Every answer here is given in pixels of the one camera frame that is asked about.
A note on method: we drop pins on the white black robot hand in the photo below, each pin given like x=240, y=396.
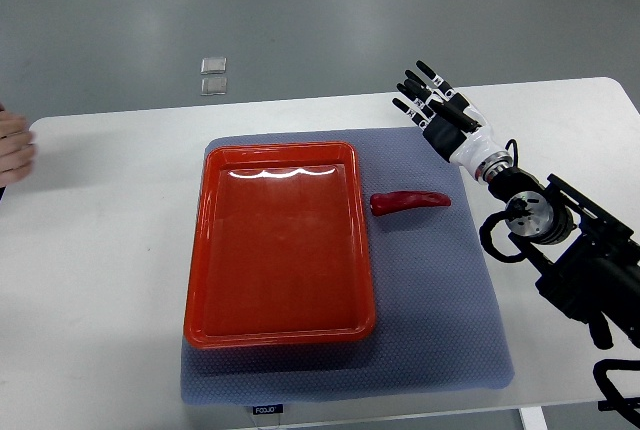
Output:
x=454, y=128

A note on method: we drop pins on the person's hand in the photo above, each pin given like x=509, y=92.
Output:
x=17, y=148

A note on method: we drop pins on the red pepper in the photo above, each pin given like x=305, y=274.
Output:
x=387, y=203

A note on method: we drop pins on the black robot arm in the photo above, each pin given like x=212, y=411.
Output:
x=587, y=259

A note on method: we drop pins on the red plastic tray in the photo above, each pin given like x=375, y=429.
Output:
x=280, y=253

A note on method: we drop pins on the blue-grey textured mat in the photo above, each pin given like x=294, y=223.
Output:
x=438, y=325

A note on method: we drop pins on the upper metal floor plate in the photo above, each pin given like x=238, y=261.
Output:
x=213, y=65

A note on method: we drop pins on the white table leg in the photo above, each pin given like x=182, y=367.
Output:
x=532, y=418

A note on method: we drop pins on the black table control panel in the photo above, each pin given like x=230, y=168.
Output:
x=606, y=405

